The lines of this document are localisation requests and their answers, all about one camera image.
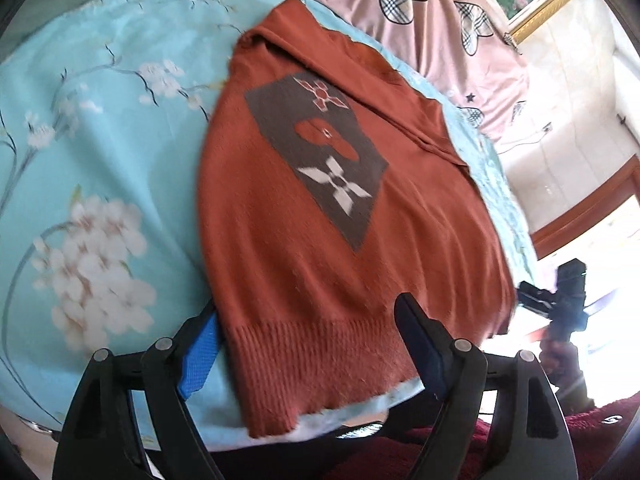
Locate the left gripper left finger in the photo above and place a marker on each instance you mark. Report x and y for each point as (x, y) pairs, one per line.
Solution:
(100, 437)

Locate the person's right hand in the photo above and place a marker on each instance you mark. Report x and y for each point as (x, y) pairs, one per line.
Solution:
(560, 362)

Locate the wooden door frame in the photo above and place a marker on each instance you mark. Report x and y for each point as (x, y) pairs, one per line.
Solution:
(623, 185)

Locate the dark red clothing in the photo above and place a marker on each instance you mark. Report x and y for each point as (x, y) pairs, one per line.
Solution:
(595, 435)

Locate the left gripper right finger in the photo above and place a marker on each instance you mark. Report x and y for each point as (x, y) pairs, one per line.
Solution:
(528, 437)

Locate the rust orange knit sweater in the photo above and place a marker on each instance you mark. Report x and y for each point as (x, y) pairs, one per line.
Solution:
(328, 186)

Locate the pink plaid-heart quilt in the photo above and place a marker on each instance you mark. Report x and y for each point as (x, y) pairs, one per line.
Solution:
(462, 47)

